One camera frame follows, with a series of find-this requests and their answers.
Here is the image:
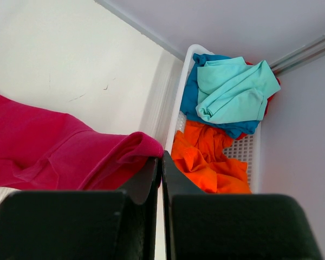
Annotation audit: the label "turquoise t shirt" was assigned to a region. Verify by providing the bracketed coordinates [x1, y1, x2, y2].
[196, 57, 277, 124]

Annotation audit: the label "magenta t shirt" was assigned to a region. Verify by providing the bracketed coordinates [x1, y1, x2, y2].
[0, 95, 164, 190]

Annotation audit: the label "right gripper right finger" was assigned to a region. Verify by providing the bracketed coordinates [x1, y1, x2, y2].
[161, 152, 322, 259]

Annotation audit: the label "white plastic basket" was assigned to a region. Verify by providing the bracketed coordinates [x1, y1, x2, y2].
[165, 44, 261, 193]

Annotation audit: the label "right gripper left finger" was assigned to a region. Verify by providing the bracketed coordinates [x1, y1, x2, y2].
[0, 158, 159, 259]

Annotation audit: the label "blue t shirt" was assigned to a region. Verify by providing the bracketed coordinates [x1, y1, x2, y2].
[180, 53, 260, 140]

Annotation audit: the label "right aluminium corner post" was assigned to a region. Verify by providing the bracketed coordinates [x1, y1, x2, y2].
[270, 34, 325, 76]

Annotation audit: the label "orange t shirt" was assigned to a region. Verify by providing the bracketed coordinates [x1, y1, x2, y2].
[171, 120, 251, 194]

